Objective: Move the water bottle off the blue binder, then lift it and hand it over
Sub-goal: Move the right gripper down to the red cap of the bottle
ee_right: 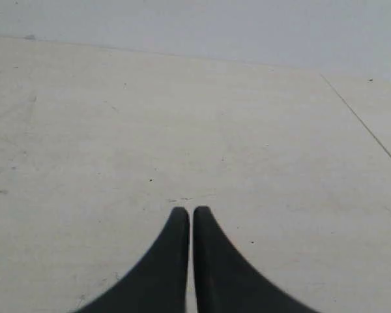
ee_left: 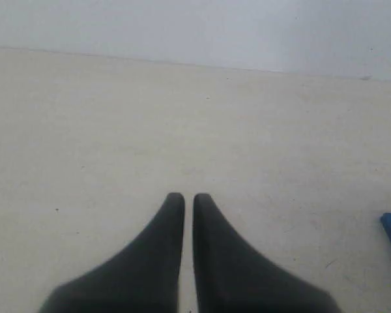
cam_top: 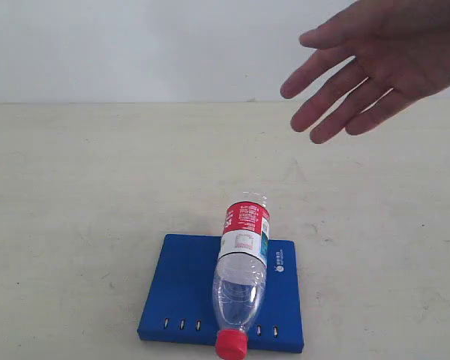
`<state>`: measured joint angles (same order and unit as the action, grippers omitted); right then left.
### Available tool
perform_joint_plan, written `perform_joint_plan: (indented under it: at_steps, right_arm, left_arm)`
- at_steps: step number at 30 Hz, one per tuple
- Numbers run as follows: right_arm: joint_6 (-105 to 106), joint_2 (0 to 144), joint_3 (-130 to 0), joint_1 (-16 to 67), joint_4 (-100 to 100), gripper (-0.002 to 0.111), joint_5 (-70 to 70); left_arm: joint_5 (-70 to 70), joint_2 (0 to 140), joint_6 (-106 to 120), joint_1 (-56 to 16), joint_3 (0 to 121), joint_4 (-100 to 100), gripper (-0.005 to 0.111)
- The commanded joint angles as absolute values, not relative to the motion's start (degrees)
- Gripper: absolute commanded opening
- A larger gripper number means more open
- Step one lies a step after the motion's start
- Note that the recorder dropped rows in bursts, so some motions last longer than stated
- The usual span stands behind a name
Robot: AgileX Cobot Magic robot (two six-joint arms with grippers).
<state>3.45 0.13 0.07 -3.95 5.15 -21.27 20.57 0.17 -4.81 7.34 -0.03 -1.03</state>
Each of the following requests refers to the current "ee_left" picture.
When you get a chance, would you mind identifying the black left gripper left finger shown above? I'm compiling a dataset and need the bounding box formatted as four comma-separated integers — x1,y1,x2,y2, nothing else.
40,193,185,312

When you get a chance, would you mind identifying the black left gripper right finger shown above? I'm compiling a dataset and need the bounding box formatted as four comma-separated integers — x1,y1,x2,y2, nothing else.
193,194,340,312

